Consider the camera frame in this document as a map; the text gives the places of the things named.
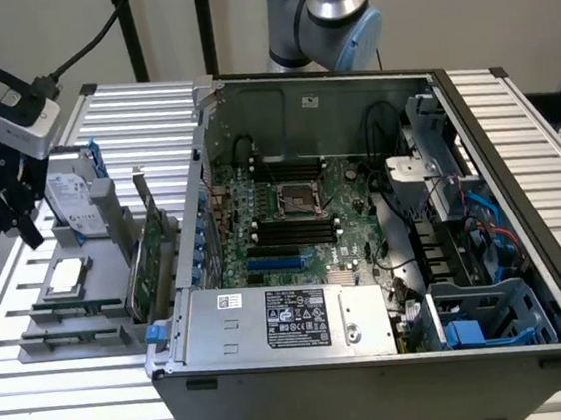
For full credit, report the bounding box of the green RAM stick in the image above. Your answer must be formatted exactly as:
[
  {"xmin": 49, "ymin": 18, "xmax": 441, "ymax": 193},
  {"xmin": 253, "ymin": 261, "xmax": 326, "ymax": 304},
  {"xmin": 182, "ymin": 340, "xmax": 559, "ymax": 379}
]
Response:
[
  {"xmin": 20, "ymin": 323, "xmax": 131, "ymax": 349},
  {"xmin": 30, "ymin": 295, "xmax": 124, "ymax": 318}
]

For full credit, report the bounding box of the silver hard disk blue carrier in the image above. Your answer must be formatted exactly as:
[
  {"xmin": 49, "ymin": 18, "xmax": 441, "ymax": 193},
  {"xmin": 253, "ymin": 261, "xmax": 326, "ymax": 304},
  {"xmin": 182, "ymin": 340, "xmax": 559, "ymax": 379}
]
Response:
[{"xmin": 37, "ymin": 135, "xmax": 117, "ymax": 245}]

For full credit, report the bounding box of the silver CPU chip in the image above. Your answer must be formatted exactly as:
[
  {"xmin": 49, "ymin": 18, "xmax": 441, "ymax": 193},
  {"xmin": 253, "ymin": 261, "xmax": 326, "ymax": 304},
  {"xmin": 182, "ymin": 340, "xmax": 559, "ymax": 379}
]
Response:
[{"xmin": 47, "ymin": 257, "xmax": 93, "ymax": 295}]

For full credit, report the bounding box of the green graphics card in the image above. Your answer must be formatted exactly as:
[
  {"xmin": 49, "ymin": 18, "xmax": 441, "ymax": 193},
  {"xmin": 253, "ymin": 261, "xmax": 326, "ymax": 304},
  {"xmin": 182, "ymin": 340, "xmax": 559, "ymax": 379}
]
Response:
[{"xmin": 115, "ymin": 164, "xmax": 187, "ymax": 325}]

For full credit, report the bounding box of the grey parts rack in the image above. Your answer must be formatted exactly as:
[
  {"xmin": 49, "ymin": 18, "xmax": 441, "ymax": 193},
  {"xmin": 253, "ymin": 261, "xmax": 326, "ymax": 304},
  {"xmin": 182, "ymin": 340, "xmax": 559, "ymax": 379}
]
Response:
[{"xmin": 0, "ymin": 170, "xmax": 196, "ymax": 369}]

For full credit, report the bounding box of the blue case latch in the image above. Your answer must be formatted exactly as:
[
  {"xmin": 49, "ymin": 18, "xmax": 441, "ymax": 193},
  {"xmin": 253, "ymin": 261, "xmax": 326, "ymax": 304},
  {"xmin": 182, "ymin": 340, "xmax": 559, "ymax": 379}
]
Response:
[{"xmin": 143, "ymin": 320, "xmax": 168, "ymax": 346}]

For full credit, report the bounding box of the blue card retainer strip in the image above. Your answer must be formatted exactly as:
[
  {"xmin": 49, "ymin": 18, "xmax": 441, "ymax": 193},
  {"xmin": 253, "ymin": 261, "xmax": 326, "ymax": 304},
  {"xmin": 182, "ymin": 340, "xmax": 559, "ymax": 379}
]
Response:
[{"xmin": 182, "ymin": 185, "xmax": 219, "ymax": 288}]

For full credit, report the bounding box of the metal slat table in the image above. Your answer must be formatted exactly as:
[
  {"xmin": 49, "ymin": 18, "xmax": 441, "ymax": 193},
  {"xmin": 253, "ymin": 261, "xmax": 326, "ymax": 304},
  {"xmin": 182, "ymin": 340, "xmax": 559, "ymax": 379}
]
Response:
[{"xmin": 0, "ymin": 33, "xmax": 561, "ymax": 420}]

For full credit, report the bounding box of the black stand pole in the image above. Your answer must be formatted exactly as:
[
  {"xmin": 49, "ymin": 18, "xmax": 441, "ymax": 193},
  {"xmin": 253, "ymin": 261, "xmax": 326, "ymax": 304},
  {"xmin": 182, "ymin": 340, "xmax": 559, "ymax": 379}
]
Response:
[
  {"xmin": 107, "ymin": 0, "xmax": 151, "ymax": 86},
  {"xmin": 193, "ymin": 0, "xmax": 220, "ymax": 77}
]

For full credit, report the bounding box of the black expansion slot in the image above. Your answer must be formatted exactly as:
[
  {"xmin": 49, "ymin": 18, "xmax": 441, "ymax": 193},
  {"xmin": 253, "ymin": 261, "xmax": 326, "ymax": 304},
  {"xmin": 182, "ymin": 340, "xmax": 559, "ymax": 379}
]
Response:
[{"xmin": 247, "ymin": 242, "xmax": 302, "ymax": 261}]

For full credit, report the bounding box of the blue expansion slot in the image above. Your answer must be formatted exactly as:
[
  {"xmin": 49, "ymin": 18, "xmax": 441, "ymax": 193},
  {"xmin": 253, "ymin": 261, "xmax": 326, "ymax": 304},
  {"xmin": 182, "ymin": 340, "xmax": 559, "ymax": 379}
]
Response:
[{"xmin": 244, "ymin": 252, "xmax": 305, "ymax": 278}]

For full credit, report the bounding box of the silver power supply unit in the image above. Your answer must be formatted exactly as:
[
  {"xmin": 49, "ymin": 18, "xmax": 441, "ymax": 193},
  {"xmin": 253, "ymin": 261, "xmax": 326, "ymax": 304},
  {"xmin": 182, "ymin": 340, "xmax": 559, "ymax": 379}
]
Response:
[{"xmin": 166, "ymin": 268, "xmax": 402, "ymax": 380}]

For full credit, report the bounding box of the CPU socket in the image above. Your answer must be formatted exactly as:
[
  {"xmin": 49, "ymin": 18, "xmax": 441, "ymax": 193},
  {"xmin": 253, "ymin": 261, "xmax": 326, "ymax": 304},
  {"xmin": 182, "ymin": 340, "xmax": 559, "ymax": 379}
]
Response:
[{"xmin": 268, "ymin": 178, "xmax": 326, "ymax": 219}]

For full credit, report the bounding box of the silver chipset heatsink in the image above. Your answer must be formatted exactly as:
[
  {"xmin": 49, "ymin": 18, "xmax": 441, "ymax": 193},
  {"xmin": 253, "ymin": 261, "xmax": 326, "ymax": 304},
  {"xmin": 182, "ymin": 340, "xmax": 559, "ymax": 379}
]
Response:
[{"xmin": 324, "ymin": 267, "xmax": 362, "ymax": 287}]

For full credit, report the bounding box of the green motherboard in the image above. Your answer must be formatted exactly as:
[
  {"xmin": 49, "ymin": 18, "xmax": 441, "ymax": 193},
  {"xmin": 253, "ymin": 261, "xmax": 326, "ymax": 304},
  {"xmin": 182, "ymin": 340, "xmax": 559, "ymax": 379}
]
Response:
[{"xmin": 205, "ymin": 144, "xmax": 427, "ymax": 327}]

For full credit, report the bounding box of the black open PC case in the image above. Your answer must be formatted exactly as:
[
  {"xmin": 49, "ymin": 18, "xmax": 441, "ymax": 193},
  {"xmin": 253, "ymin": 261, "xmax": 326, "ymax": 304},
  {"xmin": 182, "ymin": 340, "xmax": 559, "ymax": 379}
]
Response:
[{"xmin": 116, "ymin": 37, "xmax": 561, "ymax": 420}]

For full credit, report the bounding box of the grey metal drive cage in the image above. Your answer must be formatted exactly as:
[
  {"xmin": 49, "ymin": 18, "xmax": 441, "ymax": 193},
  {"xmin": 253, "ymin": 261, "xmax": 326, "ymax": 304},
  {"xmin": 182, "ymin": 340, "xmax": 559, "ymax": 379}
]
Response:
[{"xmin": 397, "ymin": 87, "xmax": 489, "ymax": 223}]

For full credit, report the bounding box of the blue disk bay latch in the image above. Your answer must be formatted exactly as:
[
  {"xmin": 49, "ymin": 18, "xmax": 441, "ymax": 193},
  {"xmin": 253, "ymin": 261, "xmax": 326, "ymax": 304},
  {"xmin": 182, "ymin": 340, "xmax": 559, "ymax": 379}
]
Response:
[{"xmin": 444, "ymin": 317, "xmax": 487, "ymax": 352}]

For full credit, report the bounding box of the grey blue disk bay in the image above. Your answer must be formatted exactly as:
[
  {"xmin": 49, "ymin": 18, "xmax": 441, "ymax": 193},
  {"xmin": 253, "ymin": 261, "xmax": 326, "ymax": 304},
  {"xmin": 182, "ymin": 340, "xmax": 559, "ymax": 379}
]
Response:
[{"xmin": 424, "ymin": 269, "xmax": 561, "ymax": 356}]

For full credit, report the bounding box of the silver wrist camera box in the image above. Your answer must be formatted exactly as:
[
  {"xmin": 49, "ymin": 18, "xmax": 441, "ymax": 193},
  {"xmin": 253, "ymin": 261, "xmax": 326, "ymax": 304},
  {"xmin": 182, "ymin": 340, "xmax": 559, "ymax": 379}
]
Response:
[{"xmin": 0, "ymin": 72, "xmax": 66, "ymax": 164}]

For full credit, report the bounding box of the black camera cable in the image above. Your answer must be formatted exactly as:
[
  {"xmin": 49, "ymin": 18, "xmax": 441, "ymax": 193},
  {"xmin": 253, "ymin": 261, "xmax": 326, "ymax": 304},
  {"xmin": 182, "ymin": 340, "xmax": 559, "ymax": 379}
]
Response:
[{"xmin": 22, "ymin": 0, "xmax": 155, "ymax": 105}]

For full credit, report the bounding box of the short black looped wire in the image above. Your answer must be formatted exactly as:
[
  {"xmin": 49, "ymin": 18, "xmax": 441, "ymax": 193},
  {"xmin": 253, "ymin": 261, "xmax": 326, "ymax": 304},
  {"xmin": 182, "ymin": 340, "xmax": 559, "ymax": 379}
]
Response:
[{"xmin": 230, "ymin": 133, "xmax": 258, "ymax": 165}]

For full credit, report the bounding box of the silver metal bracket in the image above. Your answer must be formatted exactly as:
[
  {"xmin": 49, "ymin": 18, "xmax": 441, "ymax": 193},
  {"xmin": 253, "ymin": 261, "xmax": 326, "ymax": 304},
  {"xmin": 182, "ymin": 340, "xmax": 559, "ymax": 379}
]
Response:
[{"xmin": 383, "ymin": 152, "xmax": 433, "ymax": 198}]

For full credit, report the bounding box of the blue flat wire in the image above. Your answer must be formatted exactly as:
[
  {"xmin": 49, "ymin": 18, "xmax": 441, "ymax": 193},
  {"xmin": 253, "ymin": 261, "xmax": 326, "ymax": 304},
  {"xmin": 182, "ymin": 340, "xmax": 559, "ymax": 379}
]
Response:
[{"xmin": 461, "ymin": 184, "xmax": 526, "ymax": 271}]

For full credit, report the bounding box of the red wire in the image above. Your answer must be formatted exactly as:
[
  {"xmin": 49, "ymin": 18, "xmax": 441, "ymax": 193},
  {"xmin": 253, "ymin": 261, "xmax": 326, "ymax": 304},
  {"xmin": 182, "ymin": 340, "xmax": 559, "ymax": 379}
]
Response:
[{"xmin": 477, "ymin": 221, "xmax": 520, "ymax": 263}]

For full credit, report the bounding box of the black bracket block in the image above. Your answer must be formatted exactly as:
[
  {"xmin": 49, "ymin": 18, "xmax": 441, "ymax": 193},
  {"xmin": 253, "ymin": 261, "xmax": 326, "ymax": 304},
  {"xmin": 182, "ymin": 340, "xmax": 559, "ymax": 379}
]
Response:
[{"xmin": 523, "ymin": 88, "xmax": 561, "ymax": 133}]

